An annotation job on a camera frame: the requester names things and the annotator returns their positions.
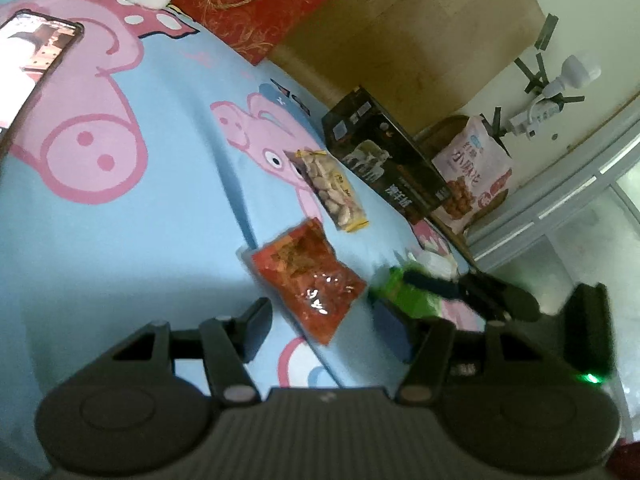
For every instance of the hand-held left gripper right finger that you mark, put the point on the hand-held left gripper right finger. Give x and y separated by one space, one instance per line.
392 327

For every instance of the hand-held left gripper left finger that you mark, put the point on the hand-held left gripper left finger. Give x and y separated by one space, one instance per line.
255 325

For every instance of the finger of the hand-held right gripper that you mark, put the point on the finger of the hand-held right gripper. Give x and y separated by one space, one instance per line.
430 282

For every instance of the pale snack packet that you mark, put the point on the pale snack packet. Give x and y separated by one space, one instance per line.
437 260

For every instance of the green snack packet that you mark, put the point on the green snack packet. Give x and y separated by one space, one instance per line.
410 306

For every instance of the red snack packet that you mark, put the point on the red snack packet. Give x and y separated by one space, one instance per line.
310 280

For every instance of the clear nut snack packet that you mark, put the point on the clear nut snack packet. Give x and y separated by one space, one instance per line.
327 185

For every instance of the black cardboard box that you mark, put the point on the black cardboard box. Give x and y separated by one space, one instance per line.
380 150

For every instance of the pink snack bag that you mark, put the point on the pink snack bag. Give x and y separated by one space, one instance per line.
475 170

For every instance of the black tape strip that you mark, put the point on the black tape strip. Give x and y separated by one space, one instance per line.
532 74
495 130
546 32

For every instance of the printed blanket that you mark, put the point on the printed blanket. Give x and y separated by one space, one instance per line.
150 185

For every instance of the white power strip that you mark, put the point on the white power strip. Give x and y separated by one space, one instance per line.
535 110

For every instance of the wooden board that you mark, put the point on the wooden board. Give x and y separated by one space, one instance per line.
400 35

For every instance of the red gift bag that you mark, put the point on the red gift bag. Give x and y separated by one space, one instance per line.
260 5

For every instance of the smartphone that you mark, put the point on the smartphone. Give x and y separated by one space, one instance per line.
35 55

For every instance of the white window frame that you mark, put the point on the white window frame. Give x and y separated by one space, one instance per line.
550 200

